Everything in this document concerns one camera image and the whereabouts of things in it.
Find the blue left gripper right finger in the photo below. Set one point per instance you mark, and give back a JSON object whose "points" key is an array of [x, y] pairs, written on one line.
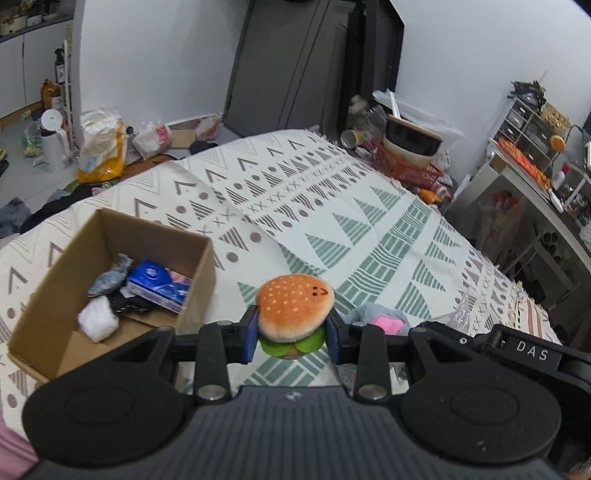
{"points": [[333, 325]]}

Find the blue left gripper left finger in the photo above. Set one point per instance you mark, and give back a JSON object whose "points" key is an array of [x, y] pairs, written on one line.
{"points": [[248, 333]]}

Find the plush hamburger toy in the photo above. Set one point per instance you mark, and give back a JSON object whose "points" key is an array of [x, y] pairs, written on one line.
{"points": [[292, 309]]}

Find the grey pink plush paw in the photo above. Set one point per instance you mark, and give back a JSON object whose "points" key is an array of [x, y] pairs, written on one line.
{"points": [[392, 321]]}

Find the blue tissue pack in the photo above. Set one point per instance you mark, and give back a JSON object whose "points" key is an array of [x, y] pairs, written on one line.
{"points": [[157, 284]]}

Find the white cloth bundle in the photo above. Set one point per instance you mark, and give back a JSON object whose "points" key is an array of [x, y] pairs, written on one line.
{"points": [[97, 320]]}

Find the black hair clip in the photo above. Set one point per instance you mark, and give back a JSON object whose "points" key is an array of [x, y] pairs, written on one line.
{"points": [[122, 301]]}

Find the patterned cream green blanket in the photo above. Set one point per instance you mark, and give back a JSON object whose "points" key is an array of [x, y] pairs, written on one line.
{"points": [[232, 218]]}

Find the brown cardboard box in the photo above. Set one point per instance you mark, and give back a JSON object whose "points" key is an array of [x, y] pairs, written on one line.
{"points": [[47, 341]]}

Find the red plastic basket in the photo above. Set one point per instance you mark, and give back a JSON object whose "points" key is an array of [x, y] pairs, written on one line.
{"points": [[407, 173]]}

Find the white desk with shelves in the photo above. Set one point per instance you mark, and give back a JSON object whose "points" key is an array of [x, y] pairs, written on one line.
{"points": [[510, 209]]}

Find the black cream bowl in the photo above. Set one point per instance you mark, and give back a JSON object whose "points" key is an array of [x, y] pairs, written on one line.
{"points": [[411, 142]]}

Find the white red plastic bag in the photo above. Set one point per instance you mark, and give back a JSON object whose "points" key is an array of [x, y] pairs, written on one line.
{"points": [[152, 140]]}

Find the yellow white large bag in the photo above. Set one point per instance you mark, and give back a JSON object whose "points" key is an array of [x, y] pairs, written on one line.
{"points": [[103, 146]]}

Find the pink bed sheet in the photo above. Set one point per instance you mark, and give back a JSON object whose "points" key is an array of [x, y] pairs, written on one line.
{"points": [[16, 454]]}

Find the white electric kettle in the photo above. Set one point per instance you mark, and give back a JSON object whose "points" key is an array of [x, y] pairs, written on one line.
{"points": [[55, 145]]}

